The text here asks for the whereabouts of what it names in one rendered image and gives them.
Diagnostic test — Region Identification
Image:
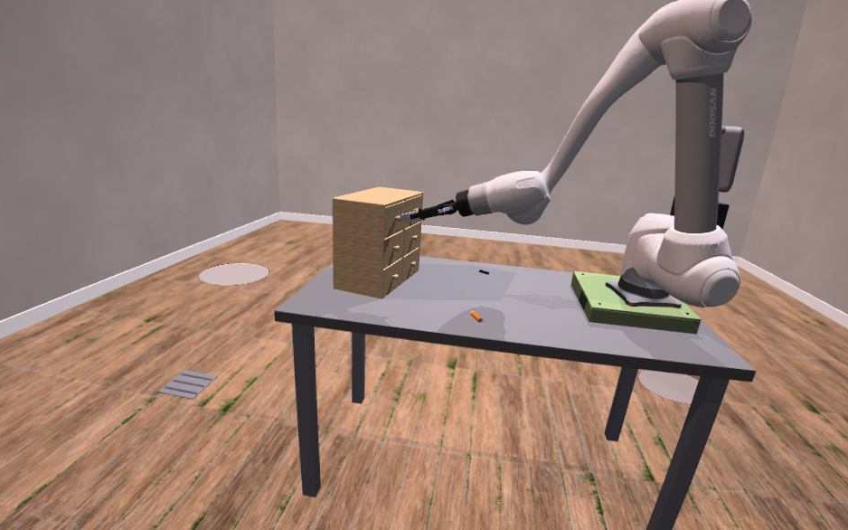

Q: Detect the brown wooden drawer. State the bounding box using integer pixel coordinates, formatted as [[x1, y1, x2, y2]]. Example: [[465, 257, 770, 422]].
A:
[[383, 258, 403, 296], [384, 230, 404, 267], [402, 247, 419, 281], [404, 222, 421, 254], [405, 195, 422, 227], [385, 201, 406, 236]]

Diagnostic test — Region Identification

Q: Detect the small wooden chest of drawers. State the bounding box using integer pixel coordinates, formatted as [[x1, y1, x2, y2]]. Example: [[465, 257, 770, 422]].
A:
[[333, 187, 423, 299]]

